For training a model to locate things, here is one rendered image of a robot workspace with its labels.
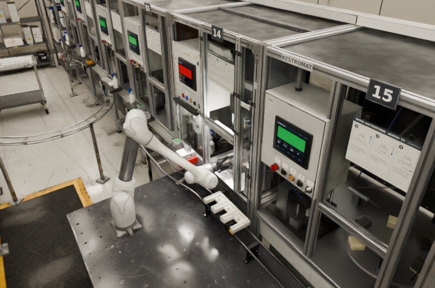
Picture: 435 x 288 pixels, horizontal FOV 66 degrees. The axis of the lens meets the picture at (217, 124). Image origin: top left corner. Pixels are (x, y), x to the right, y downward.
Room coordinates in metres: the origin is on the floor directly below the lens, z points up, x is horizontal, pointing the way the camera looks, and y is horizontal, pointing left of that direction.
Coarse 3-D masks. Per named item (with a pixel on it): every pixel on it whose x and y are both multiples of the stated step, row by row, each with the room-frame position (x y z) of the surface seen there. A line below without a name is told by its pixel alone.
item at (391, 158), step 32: (288, 64) 1.57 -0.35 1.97; (320, 96) 1.39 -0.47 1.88; (352, 96) 1.26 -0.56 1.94; (352, 128) 1.22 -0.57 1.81; (384, 128) 1.12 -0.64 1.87; (416, 128) 1.03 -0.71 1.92; (352, 160) 1.20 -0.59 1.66; (384, 160) 1.09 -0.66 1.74; (416, 160) 0.99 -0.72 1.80; (288, 192) 1.49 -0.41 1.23; (352, 192) 1.17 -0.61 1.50; (384, 192) 1.06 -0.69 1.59; (288, 224) 1.46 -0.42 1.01; (384, 224) 1.03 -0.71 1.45; (416, 224) 0.94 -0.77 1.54; (416, 256) 0.90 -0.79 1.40
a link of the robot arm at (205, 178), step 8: (152, 136) 1.86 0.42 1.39; (152, 144) 1.84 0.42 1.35; (160, 144) 1.87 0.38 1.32; (160, 152) 1.86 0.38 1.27; (168, 152) 1.86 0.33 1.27; (176, 160) 1.83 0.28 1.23; (184, 160) 1.84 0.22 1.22; (184, 168) 1.81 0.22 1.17; (192, 168) 1.80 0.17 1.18; (200, 176) 1.79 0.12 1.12; (208, 176) 1.78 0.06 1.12; (200, 184) 1.80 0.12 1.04; (208, 184) 1.74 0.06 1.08; (216, 184) 1.77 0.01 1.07
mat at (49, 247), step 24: (48, 192) 2.94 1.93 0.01; (72, 192) 2.94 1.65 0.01; (0, 216) 2.57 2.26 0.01; (24, 216) 2.57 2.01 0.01; (48, 216) 2.56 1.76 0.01; (0, 240) 2.25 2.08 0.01; (24, 240) 2.25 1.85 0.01; (48, 240) 2.25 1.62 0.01; (72, 240) 2.25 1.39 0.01; (0, 264) 1.98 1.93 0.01; (24, 264) 1.98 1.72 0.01; (48, 264) 1.98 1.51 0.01; (72, 264) 1.98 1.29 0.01
